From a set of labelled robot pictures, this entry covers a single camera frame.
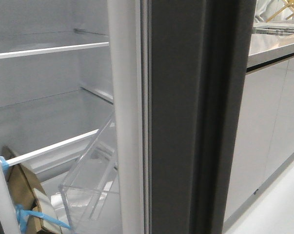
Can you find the dark grey fridge door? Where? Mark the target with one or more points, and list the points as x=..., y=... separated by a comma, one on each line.
x=178, y=74

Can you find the clear plastic door bin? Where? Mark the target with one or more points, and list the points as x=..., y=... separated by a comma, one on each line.
x=90, y=191

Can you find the white fridge interior body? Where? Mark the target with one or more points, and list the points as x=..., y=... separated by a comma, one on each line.
x=38, y=76

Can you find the lower glass fridge shelf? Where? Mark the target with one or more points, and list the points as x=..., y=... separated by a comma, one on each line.
x=52, y=122

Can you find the glass fridge shelf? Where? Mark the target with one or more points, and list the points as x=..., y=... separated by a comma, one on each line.
x=14, y=46
x=52, y=122

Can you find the upper glass fridge shelf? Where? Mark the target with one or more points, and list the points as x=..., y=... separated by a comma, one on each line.
x=14, y=46

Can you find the grey kitchen cabinet unit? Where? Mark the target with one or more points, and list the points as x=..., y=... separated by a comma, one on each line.
x=264, y=144

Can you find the steel kitchen countertop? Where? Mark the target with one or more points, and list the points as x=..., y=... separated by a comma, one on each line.
x=269, y=48

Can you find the brown cardboard piece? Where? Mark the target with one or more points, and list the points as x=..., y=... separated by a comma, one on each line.
x=25, y=185

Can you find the steel sink basin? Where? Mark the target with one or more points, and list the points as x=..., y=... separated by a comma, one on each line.
x=277, y=30

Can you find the blue tape strip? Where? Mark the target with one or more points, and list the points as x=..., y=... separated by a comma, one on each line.
x=27, y=217

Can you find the wooden dish rack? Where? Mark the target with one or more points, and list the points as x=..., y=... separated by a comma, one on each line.
x=284, y=12

